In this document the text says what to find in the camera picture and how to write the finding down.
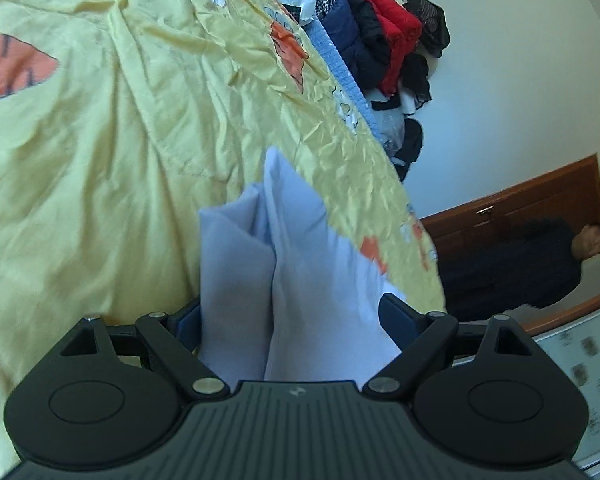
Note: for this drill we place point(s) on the red knit garment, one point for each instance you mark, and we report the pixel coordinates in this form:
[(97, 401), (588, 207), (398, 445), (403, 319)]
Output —
[(402, 31)]

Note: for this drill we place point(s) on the light lavender shirt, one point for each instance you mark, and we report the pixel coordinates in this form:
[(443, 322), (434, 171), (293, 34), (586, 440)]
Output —
[(284, 298)]

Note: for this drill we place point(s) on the person in black clothes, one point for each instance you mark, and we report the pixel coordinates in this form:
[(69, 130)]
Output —
[(538, 264)]

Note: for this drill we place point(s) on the blue knitted blanket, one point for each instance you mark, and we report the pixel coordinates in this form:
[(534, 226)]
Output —
[(328, 51)]

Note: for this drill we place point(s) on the dark navy clothes pile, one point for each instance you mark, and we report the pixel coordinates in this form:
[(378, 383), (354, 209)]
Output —
[(355, 30)]

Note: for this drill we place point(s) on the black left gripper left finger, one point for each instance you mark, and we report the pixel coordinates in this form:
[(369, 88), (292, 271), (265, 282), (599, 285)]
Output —
[(108, 394)]

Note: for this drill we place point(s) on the yellow carrot print bedsheet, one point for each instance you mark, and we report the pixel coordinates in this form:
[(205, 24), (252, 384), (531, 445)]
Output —
[(121, 119)]

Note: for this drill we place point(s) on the brown wooden door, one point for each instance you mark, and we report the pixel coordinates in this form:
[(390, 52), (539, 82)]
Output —
[(571, 193)]

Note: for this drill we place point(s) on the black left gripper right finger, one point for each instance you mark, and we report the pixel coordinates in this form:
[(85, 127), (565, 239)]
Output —
[(484, 393)]

